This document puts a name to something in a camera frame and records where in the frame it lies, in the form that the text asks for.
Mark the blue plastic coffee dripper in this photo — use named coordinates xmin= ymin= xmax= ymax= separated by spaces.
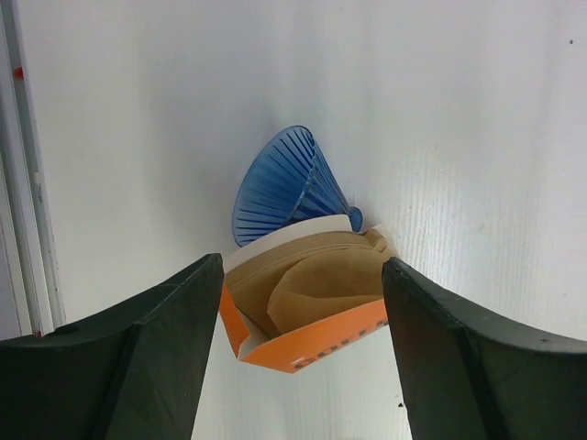
xmin=231 ymin=125 xmax=363 ymax=247

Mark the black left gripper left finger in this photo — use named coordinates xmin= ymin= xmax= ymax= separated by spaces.
xmin=1 ymin=254 xmax=224 ymax=439

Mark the aluminium frame post left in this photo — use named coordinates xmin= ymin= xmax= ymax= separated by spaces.
xmin=1 ymin=1 xmax=66 ymax=339

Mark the orange coffee filter box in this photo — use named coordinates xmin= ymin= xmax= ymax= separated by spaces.
xmin=219 ymin=214 xmax=387 ymax=373

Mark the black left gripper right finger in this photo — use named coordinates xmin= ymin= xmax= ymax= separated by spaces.
xmin=382 ymin=258 xmax=586 ymax=439

